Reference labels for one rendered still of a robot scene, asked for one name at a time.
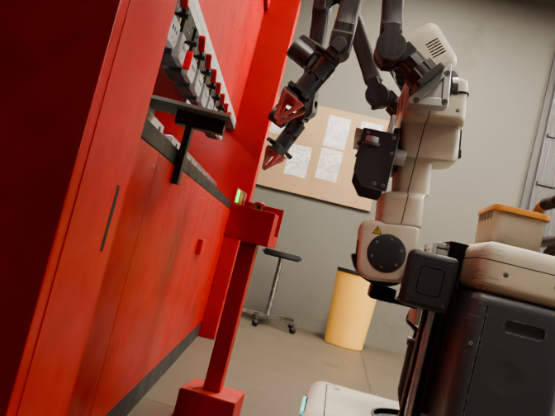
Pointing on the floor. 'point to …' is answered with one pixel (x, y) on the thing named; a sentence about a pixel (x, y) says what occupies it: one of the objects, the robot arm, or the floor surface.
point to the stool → (275, 291)
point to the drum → (349, 310)
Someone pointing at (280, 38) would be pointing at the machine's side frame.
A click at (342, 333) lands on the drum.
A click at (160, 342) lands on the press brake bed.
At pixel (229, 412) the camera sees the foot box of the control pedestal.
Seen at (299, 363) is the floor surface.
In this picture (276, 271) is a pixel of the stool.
